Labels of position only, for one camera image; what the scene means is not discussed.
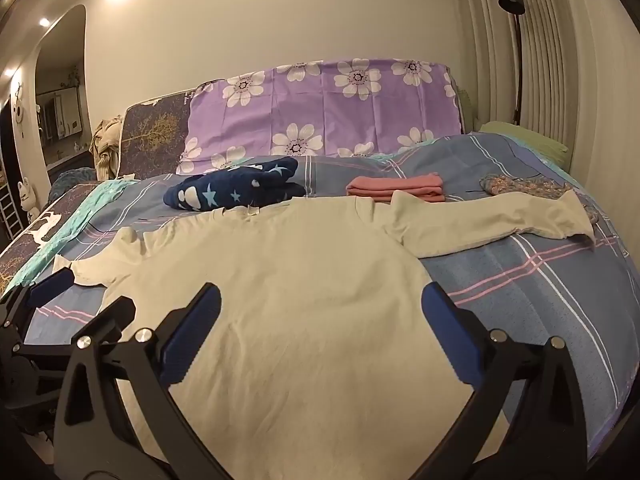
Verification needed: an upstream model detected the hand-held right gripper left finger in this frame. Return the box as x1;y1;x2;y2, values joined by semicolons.
52;282;236;480

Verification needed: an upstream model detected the folded pink garment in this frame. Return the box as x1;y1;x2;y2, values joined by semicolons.
346;172;446;204

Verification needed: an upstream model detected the white cartoon wall figure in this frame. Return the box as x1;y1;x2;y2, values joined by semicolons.
10;82;26;136

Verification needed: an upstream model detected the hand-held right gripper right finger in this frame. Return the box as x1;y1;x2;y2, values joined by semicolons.
421;282;588;480

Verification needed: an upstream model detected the dark tree print cushion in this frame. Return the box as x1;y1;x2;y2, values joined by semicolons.
117;90;201;181

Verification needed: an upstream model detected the beige bundled cloth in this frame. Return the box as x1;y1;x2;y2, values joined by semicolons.
89;116;125;181

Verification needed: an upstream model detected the dark deer print cover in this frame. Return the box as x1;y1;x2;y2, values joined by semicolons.
0;182;96;301

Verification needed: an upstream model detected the multicolour knitted cloth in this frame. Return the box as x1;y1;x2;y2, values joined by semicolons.
479;172;601;225

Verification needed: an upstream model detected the green pillow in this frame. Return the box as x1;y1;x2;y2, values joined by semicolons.
470;120;571;168

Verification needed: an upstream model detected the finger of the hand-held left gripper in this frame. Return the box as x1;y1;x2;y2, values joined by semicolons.
0;267;75;333
75;296;137;348

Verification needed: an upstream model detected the cream long-sleeve shirt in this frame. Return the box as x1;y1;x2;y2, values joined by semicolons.
52;189;596;480

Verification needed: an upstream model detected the small white ladder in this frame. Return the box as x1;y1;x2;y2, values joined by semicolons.
0;180;21;241

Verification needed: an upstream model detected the cream pleated curtain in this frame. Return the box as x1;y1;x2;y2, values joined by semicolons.
450;0;640;201

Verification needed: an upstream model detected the navy star print garment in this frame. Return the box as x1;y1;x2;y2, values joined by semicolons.
162;156;307;212

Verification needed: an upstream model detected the blue plaid bedsheet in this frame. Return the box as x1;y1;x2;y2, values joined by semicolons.
0;132;640;466

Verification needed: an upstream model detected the teal cloth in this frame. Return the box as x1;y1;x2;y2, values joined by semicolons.
30;177;138;271

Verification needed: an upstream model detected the arched wall mirror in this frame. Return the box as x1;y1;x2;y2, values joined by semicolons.
34;4;93;171

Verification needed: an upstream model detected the purple floral pillow cover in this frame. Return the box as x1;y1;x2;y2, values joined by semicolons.
177;58;463;176

